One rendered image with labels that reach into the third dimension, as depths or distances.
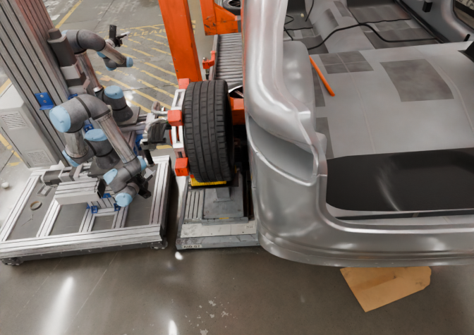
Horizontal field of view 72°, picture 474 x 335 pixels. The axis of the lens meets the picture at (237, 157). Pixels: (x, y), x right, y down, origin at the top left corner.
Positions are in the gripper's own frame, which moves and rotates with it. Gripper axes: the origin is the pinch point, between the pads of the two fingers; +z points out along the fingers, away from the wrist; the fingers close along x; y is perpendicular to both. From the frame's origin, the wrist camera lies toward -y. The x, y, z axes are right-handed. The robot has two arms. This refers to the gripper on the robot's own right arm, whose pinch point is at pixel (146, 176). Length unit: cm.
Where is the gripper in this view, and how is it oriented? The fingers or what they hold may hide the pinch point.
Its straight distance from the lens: 208.3
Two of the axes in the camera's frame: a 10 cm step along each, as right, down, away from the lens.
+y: -5.1, -8.2, -2.7
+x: -8.6, 4.6, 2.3
